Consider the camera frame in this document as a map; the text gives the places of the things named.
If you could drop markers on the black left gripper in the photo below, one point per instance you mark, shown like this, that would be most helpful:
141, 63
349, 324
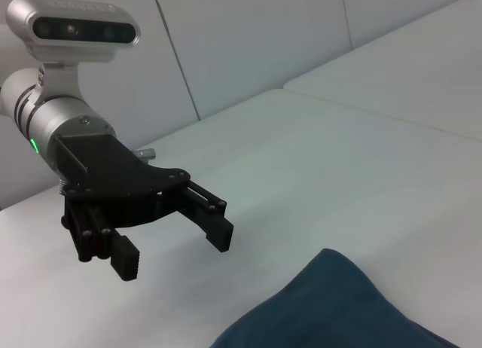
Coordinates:
116, 182

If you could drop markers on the teal blue printed t-shirt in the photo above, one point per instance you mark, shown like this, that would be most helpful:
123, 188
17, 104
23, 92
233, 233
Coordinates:
331, 306

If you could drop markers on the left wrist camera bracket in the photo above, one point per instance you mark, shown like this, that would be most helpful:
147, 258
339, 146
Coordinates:
58, 82

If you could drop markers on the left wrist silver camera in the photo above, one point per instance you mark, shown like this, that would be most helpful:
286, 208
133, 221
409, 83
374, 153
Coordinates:
71, 28

